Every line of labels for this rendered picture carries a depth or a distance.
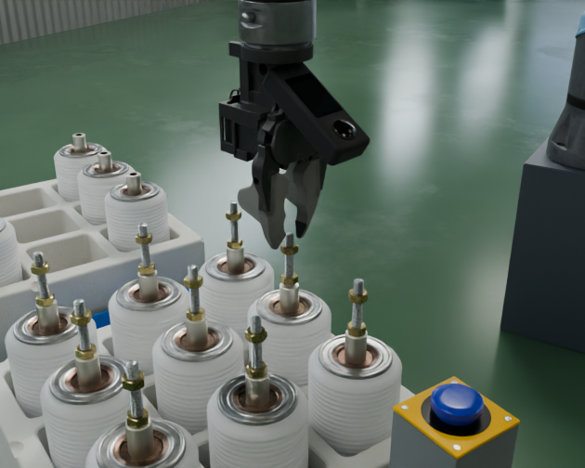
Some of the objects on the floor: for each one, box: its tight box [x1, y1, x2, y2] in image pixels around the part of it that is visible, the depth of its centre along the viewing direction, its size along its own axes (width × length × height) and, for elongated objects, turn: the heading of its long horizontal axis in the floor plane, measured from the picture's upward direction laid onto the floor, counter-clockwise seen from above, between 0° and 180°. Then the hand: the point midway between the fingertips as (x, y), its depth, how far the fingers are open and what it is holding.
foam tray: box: [0, 179, 205, 416], centre depth 125 cm, size 39×39×18 cm
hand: (292, 233), depth 80 cm, fingers open, 3 cm apart
